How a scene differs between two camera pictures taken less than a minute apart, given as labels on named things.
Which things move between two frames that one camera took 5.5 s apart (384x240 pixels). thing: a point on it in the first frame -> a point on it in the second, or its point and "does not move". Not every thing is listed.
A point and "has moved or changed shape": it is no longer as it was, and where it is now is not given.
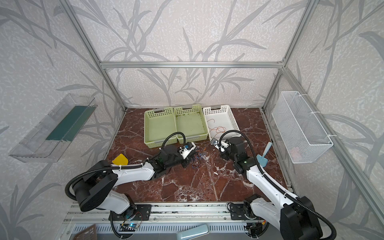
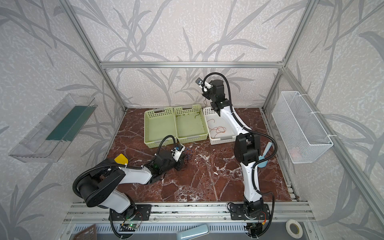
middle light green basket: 191,122 does not move
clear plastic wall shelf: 50,136 does not move
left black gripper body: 177,159 does not move
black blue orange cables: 201,152 has moved or changed shape
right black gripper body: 228,154 -> 209,95
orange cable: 219,129 does not move
